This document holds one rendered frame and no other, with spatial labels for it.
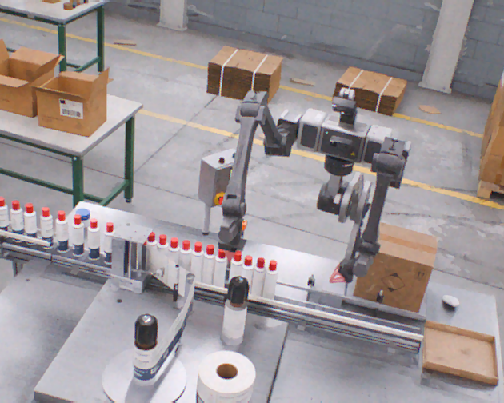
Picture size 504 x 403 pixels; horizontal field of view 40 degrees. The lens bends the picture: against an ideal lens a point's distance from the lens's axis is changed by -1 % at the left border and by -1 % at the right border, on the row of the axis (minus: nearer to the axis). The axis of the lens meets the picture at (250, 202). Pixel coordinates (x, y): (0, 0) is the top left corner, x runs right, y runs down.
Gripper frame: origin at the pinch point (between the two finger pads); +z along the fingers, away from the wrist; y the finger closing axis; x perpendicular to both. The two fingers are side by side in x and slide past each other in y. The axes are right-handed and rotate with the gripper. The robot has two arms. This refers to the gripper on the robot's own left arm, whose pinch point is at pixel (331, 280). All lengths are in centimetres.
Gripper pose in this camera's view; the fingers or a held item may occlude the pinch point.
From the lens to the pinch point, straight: 289.5
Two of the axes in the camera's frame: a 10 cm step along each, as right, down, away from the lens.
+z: -7.1, 5.1, 4.9
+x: 6.7, 7.1, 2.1
